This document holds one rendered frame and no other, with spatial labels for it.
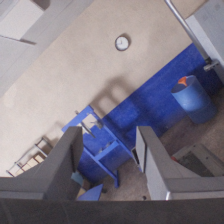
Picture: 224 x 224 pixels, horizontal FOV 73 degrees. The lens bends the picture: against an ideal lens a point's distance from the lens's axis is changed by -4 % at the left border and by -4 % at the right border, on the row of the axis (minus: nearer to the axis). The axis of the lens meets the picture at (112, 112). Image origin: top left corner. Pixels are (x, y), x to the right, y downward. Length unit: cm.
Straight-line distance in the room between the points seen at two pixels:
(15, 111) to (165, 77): 378
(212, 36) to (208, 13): 42
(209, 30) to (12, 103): 467
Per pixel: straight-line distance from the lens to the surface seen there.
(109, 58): 376
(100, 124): 342
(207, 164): 109
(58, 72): 395
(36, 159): 451
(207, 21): 381
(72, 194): 59
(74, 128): 16
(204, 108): 364
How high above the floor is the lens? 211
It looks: 12 degrees down
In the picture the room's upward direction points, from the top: 42 degrees counter-clockwise
